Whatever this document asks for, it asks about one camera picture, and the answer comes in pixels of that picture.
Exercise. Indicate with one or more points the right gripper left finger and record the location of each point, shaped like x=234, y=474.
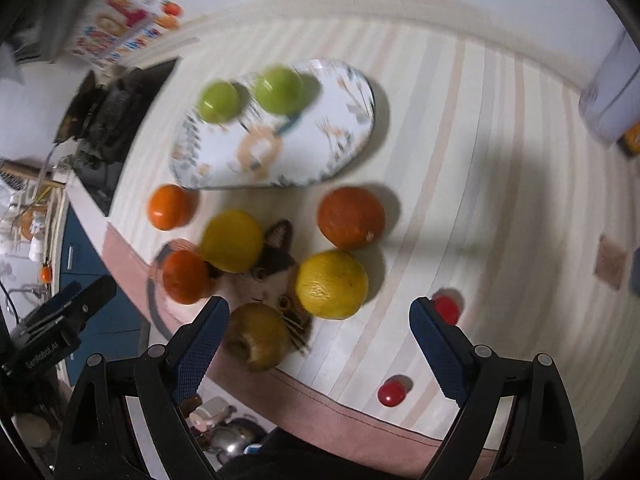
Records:
x=98, y=439

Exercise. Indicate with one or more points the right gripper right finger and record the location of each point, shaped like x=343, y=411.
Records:
x=540, y=440

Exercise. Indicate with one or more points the small orange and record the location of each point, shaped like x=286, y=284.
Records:
x=185, y=277
x=171, y=207

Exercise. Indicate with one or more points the brown russet apple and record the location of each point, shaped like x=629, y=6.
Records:
x=257, y=337

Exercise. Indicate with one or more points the yellow lemon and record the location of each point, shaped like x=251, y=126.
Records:
x=232, y=241
x=332, y=285

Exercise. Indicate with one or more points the small green apple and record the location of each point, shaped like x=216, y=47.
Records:
x=219, y=102

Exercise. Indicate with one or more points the dark orange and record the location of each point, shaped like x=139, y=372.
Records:
x=351, y=218

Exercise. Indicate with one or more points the large green apple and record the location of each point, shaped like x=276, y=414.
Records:
x=279, y=90

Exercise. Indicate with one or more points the lower cherry tomato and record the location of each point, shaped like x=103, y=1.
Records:
x=392, y=393

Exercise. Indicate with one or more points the cherry tomato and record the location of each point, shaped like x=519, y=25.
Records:
x=392, y=393
x=447, y=308

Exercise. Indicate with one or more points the upper cherry tomato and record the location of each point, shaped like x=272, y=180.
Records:
x=447, y=308

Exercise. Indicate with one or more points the brown square coaster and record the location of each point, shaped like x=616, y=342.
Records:
x=610, y=262

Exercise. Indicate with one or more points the black gas stove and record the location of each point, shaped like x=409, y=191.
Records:
x=104, y=120

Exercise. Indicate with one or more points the striped cat placemat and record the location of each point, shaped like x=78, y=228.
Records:
x=492, y=186

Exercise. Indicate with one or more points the orange label jar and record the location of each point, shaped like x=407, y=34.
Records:
x=629, y=142

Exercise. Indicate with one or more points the colourful letter poster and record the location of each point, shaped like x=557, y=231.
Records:
x=108, y=31

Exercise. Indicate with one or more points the grey cylindrical container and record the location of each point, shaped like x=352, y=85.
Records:
x=609, y=105

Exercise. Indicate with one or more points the floral oval plate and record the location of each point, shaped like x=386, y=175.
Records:
x=257, y=149

